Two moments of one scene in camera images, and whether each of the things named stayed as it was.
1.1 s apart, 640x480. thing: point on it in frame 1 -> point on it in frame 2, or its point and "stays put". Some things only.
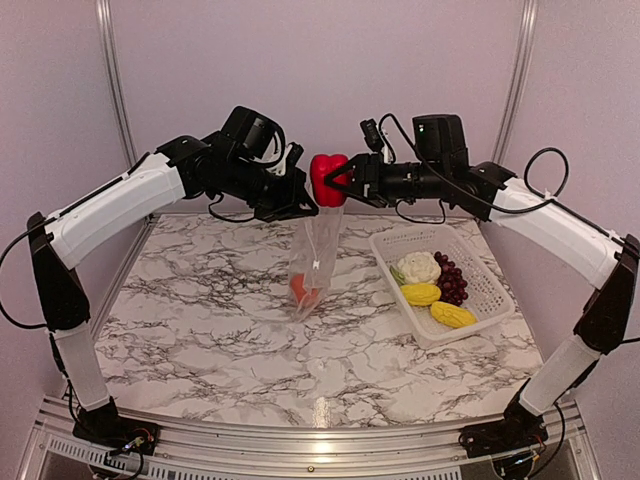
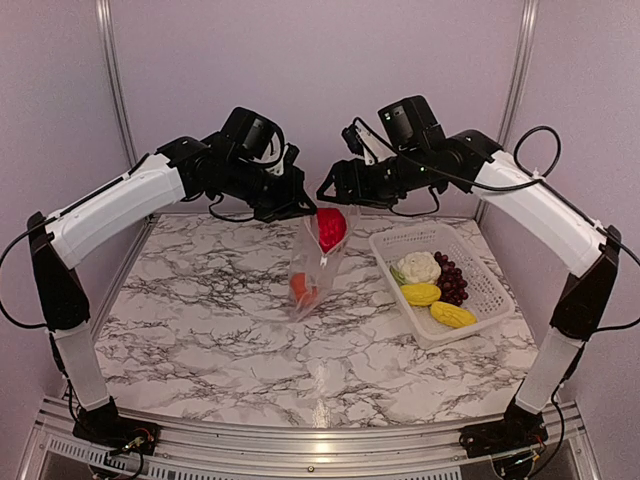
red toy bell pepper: (328, 194) -> (332, 227)
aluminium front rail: (186, 452) stays put
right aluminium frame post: (517, 82) stays put
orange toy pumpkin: (299, 290) stays put
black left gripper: (285, 209) stays put
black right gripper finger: (351, 193) -> (331, 193)
